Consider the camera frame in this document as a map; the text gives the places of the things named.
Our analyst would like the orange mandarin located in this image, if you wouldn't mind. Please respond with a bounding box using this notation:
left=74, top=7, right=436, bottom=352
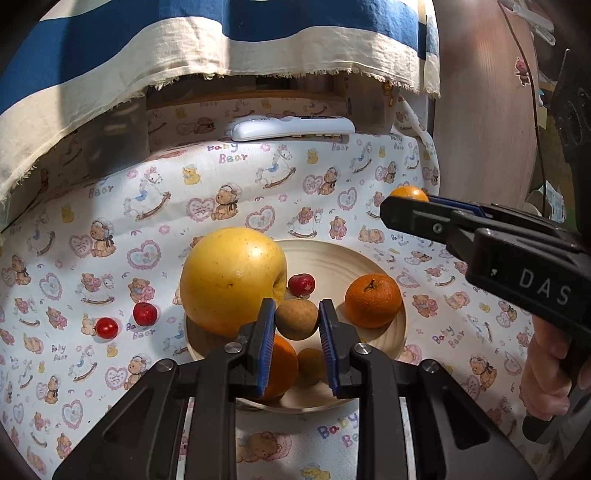
left=261, top=333, right=299, bottom=401
left=344, top=273, right=403, bottom=329

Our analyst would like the brown longan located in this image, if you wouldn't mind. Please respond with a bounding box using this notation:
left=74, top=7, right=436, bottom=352
left=296, top=347, right=329, bottom=388
left=276, top=298, right=320, bottom=341

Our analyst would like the striped cloth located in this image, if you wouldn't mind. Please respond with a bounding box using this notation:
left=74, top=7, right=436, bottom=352
left=0, top=0, right=441, bottom=232

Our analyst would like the black cable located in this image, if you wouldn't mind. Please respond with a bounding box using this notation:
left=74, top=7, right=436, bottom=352
left=499, top=0, right=550, bottom=213

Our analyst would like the white remote control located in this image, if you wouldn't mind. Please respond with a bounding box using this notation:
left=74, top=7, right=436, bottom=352
left=226, top=115, right=357, bottom=142

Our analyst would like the cream plate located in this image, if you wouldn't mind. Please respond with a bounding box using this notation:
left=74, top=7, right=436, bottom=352
left=184, top=239, right=409, bottom=409

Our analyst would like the white paper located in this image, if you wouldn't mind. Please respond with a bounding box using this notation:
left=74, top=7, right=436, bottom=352
left=526, top=182, right=566, bottom=222

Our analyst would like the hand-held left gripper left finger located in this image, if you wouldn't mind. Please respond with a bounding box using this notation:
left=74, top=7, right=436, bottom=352
left=51, top=298, right=278, bottom=480

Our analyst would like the wooden panel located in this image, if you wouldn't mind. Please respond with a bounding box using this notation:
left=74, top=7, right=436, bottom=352
left=434, top=0, right=548, bottom=208

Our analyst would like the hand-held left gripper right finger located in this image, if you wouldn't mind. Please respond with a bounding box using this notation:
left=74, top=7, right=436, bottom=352
left=318, top=298, right=550, bottom=480

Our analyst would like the large yellow pear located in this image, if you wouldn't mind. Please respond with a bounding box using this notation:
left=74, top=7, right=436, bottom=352
left=179, top=227, right=288, bottom=337

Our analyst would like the person's right hand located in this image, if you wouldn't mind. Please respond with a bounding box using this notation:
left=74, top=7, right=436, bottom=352
left=520, top=318, right=575, bottom=421

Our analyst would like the white plastic clip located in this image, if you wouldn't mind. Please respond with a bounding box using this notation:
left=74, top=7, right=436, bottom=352
left=501, top=0, right=555, bottom=44

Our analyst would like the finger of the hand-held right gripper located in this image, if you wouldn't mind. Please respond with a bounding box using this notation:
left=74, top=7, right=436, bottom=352
left=427, top=194, right=571, bottom=234
left=379, top=195, right=481, bottom=260

